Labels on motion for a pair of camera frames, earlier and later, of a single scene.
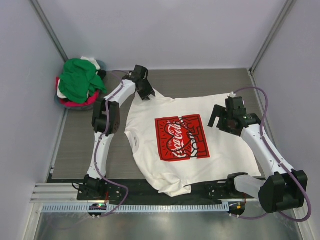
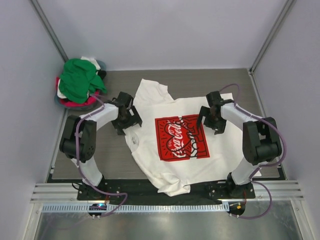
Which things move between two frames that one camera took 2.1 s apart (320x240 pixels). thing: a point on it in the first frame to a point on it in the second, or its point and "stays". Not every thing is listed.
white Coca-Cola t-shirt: (175, 148) stays
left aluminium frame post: (43, 17) stays
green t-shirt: (80, 80) stays
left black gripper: (145, 96) to (134, 119)
